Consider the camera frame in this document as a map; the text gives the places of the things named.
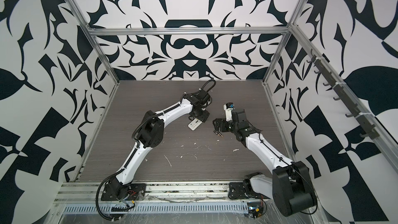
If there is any white remote control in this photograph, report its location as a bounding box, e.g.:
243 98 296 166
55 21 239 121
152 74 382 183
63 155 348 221
188 118 203 131

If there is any white slotted cable duct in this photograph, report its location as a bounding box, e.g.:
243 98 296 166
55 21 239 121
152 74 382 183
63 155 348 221
62 202 249 215

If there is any black corrugated left cable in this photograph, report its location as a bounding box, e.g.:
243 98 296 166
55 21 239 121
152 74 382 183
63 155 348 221
95 169 125 222

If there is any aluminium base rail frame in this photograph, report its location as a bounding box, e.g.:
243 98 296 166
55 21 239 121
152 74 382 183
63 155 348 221
53 180 255 207

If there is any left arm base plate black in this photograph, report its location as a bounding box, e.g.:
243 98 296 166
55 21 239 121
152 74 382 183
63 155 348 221
100 183 147 201

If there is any horizontal aluminium frame bar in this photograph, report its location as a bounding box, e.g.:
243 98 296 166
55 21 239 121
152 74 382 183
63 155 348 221
88 27 288 36

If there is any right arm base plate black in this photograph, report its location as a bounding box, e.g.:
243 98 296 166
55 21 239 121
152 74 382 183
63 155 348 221
228 182 269 200

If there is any small circuit board right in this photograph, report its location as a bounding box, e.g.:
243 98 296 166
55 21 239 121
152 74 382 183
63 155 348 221
248 203 264 219

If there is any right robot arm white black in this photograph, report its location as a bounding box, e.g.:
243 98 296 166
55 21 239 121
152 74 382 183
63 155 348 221
212 110 318 217

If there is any grey wall hook rack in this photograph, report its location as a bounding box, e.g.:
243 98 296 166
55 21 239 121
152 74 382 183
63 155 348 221
307 50 380 140

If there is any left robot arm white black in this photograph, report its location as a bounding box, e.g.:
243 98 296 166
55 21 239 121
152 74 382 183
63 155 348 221
116 90 212 186

